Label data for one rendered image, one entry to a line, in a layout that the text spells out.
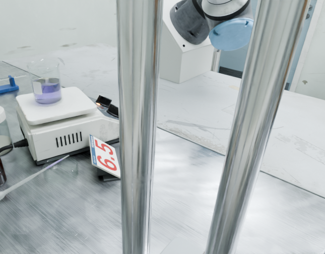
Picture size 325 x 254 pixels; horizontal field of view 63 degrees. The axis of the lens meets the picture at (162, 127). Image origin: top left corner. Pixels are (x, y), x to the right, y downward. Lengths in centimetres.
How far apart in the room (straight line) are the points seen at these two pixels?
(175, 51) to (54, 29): 147
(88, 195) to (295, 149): 43
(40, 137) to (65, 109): 6
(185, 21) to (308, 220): 64
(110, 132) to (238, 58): 301
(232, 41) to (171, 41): 21
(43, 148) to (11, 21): 162
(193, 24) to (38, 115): 56
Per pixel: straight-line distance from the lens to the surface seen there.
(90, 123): 50
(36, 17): 214
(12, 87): 86
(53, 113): 49
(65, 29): 227
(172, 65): 88
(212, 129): 63
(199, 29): 89
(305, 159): 61
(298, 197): 50
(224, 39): 73
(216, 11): 70
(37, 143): 49
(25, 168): 52
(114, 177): 46
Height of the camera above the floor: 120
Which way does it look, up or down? 29 degrees down
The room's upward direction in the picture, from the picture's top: 4 degrees clockwise
